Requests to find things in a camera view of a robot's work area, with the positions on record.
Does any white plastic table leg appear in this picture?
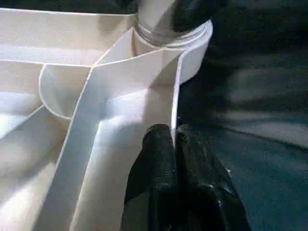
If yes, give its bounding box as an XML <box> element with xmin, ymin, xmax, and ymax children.
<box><xmin>135</xmin><ymin>0</ymin><xmax>210</xmax><ymax>48</ymax></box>

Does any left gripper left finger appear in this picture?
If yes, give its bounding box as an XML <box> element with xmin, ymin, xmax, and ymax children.
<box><xmin>123</xmin><ymin>123</ymin><xmax>180</xmax><ymax>231</ymax></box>

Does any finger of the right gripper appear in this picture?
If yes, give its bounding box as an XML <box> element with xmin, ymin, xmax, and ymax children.
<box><xmin>172</xmin><ymin>0</ymin><xmax>231</xmax><ymax>34</ymax></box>

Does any white plastic table top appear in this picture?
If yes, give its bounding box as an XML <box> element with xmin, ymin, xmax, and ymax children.
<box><xmin>0</xmin><ymin>7</ymin><xmax>215</xmax><ymax>231</ymax></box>

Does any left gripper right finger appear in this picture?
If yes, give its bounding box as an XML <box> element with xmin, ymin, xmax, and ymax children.
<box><xmin>174</xmin><ymin>127</ymin><xmax>251</xmax><ymax>231</ymax></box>

